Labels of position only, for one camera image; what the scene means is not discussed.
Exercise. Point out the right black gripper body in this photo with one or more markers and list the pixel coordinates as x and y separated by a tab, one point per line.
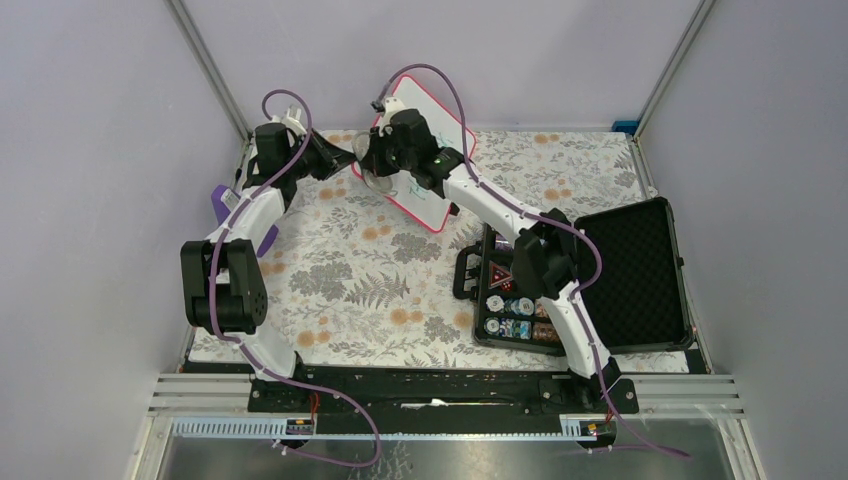
386	159

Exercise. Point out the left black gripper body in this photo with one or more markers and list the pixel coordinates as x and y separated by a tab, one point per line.
302	166

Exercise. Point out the red-framed whiteboard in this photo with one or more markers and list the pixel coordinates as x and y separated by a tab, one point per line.
424	206

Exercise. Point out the translucent silicone sponge eraser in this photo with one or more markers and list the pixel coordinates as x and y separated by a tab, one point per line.
376	168

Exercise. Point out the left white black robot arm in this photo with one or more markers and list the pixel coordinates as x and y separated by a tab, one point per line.
223	288

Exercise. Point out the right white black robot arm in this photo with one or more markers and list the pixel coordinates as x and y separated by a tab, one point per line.
552	261

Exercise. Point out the purple plastic object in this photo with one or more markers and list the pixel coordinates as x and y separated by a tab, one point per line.
225	208

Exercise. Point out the floral tablecloth mat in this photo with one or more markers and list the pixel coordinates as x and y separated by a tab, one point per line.
352	280

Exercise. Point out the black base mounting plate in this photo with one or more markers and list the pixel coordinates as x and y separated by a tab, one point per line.
361	400

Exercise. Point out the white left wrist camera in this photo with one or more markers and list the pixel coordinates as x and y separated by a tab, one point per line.
295	119

